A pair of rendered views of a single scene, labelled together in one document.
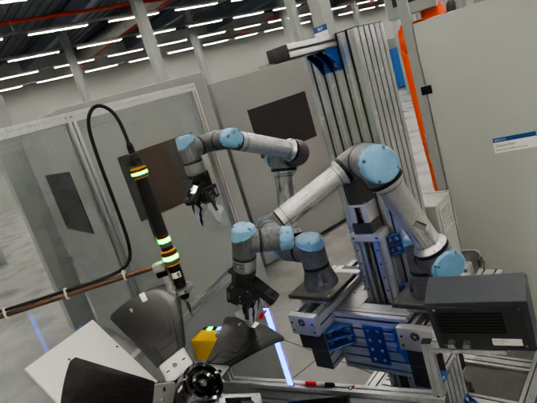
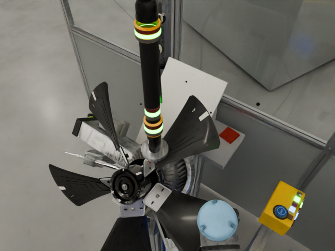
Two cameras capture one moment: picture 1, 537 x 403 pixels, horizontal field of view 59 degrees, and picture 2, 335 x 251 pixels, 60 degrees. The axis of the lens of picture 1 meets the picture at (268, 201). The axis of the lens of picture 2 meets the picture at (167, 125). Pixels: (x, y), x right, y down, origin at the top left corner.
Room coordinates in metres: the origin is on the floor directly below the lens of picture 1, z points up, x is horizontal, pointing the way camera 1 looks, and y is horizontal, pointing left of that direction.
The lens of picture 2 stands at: (1.33, -0.12, 2.07)
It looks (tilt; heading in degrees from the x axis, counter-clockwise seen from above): 51 degrees down; 93
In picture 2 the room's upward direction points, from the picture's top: straight up
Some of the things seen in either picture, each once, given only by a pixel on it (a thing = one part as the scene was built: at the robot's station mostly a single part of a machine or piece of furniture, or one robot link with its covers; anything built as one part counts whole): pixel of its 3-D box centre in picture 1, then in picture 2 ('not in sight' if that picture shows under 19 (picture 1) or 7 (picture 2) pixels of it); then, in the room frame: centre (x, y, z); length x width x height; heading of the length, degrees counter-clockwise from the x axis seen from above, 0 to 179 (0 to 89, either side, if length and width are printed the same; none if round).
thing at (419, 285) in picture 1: (427, 277); not in sight; (1.62, -0.48, 1.09); 0.15 x 0.15 x 0.10
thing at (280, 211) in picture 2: not in sight; (280, 211); (1.71, 0.32, 1.08); 0.04 x 0.04 x 0.02
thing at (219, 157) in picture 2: not in sight; (204, 135); (1.47, 0.83, 0.84); 0.36 x 0.24 x 0.03; 148
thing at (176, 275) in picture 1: (158, 223); (151, 93); (1.28, 0.30, 1.66); 0.04 x 0.04 x 0.46
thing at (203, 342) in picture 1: (216, 344); (281, 208); (1.74, 0.36, 1.02); 0.16 x 0.10 x 0.11; 58
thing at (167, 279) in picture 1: (173, 276); (154, 135); (1.28, 0.31, 1.50); 0.09 x 0.07 x 0.10; 93
